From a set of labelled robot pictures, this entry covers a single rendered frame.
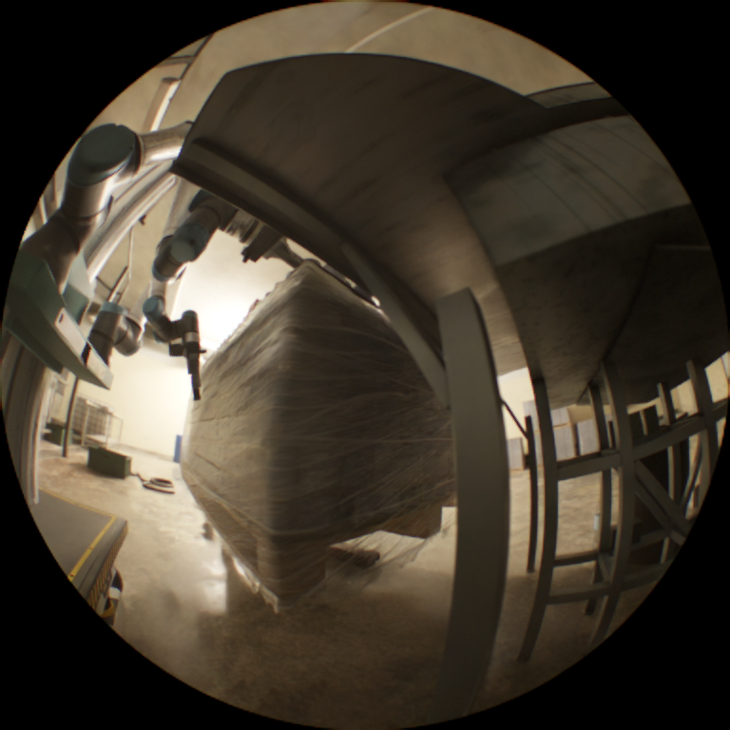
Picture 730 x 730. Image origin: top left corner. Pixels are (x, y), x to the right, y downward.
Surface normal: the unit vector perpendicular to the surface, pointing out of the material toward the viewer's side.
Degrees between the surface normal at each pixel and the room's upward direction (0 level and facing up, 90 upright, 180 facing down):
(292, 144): 180
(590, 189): 90
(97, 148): 97
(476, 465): 90
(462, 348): 90
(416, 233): 180
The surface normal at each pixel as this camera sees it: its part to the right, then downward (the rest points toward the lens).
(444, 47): 0.00, 0.92
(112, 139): 0.89, -0.06
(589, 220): -0.66, -0.30
